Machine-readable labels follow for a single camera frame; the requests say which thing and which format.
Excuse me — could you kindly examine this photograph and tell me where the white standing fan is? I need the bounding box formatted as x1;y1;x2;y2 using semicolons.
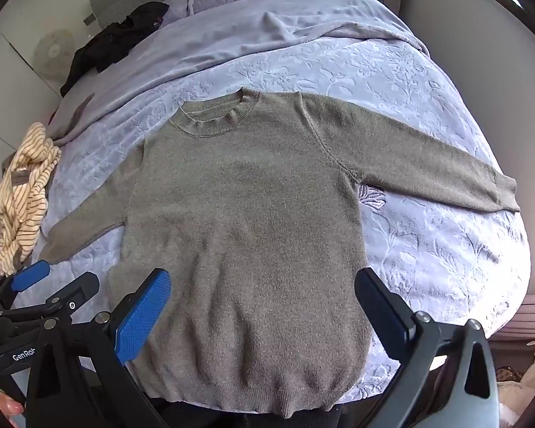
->
31;29;76;82

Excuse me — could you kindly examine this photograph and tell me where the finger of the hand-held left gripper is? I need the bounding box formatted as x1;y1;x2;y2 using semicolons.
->
0;271;100;327
0;259;51;317

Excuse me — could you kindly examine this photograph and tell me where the cream striped cloth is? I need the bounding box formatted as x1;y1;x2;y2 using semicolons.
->
0;122;62;276

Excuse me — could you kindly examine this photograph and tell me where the pink ribbed bedding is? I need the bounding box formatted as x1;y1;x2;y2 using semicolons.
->
490;293;535;344

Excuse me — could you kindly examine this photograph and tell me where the black clothing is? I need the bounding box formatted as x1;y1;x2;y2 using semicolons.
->
60;1;170;97

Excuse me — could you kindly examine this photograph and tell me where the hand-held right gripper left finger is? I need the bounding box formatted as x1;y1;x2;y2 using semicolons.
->
24;269;172;428

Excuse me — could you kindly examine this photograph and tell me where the lavender embossed blanket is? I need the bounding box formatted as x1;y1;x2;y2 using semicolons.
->
9;31;532;411

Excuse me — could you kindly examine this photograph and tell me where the grey knitted sweater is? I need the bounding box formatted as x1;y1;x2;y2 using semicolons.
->
39;88;520;419

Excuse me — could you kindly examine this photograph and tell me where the person's left hand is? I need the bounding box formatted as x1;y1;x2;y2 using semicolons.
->
0;386;26;428

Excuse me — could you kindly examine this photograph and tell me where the smooth lilac bed sheet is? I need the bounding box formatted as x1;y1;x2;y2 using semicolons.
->
49;0;431;148

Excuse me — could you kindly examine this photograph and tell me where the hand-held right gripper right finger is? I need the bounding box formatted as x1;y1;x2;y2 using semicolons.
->
354;267;502;428

